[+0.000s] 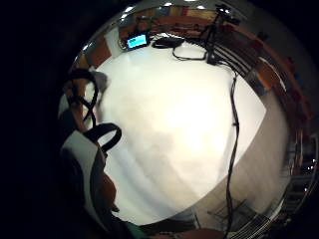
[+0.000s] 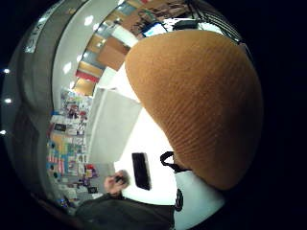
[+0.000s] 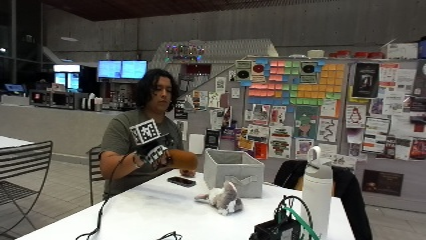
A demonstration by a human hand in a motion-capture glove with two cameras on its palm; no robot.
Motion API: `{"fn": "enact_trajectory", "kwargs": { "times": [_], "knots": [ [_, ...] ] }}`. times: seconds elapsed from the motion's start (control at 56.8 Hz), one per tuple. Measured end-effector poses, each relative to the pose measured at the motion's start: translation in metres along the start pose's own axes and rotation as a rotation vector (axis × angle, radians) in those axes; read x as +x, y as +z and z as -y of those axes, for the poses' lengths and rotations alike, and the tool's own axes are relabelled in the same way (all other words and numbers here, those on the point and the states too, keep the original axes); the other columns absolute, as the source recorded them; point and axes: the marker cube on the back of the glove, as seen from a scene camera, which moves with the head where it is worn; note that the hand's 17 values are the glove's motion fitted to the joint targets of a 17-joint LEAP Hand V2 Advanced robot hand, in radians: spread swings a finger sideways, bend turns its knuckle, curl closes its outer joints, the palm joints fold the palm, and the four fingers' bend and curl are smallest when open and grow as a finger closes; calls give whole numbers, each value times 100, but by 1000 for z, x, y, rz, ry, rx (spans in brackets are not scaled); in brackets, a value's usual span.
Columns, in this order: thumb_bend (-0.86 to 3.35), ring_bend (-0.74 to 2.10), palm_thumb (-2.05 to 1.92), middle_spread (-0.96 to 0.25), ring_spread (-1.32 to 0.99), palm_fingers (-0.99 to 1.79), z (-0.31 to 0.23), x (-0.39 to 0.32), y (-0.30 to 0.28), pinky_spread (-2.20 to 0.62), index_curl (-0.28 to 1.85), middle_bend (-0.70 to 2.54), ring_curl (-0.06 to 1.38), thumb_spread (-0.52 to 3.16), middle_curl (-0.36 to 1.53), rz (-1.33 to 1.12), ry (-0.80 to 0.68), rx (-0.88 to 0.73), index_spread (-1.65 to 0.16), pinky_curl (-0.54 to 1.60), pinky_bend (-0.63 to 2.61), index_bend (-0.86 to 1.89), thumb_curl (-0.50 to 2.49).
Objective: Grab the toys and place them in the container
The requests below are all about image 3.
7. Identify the white standing card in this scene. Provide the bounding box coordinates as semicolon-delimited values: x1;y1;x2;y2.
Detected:
188;133;207;155

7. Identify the green cable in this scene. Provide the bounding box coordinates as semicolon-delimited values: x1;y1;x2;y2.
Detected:
284;207;321;240

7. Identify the grey service counter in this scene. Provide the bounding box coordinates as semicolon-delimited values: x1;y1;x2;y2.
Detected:
0;102;131;158

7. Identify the black slatted metal chair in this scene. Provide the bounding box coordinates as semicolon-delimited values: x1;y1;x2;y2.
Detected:
0;140;55;236

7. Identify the dark metal chair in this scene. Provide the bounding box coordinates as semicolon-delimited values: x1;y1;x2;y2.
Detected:
87;145;108;207

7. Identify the white insulated water bottle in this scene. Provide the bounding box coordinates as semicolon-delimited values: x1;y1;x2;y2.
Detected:
300;145;335;240

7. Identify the black portrait poster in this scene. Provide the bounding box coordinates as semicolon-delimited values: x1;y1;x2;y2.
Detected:
352;62;381;90

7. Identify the black jacket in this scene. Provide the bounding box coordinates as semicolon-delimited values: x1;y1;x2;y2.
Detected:
273;159;375;240

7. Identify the grey fabric storage box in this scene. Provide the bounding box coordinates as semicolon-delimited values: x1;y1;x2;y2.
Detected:
203;148;267;199

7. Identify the lit drinks fridge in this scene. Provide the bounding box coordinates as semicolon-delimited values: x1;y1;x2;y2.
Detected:
52;63;84;93

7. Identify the long black glove cable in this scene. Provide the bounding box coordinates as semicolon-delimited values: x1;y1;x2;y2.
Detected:
75;151;140;240

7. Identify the notice board with posters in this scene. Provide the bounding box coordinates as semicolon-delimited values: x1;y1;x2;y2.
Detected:
241;55;426;162

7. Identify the grey and white plush toy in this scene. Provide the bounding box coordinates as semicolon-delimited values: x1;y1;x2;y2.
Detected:
194;180;245;216

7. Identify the black electronics box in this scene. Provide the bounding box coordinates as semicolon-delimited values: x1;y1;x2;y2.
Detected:
249;218;304;240

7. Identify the short black cable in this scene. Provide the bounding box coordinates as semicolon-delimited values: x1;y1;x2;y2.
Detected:
156;230;184;240

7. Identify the small black standing sign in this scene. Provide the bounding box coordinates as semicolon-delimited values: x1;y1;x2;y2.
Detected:
204;128;223;150

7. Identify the black smartphone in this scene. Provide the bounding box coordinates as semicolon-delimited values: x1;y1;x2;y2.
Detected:
167;176;198;188

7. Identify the the person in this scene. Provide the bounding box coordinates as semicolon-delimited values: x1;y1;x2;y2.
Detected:
98;68;200;201

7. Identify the black looped cable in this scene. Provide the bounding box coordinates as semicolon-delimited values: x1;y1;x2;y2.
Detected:
273;194;316;240

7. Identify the row of red bowls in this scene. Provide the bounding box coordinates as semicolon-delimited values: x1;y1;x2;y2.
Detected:
328;49;387;60

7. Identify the blue lit wall monitor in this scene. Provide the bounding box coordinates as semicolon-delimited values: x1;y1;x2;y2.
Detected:
98;59;124;80
122;59;150;80

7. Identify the white marker cube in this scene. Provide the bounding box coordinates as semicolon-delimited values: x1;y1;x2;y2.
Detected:
128;118;170;167

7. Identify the group of coloured sticky notes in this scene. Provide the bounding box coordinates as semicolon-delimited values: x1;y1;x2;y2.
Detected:
245;58;347;107

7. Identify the dark framed sign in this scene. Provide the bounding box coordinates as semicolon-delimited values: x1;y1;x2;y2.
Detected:
361;168;405;197

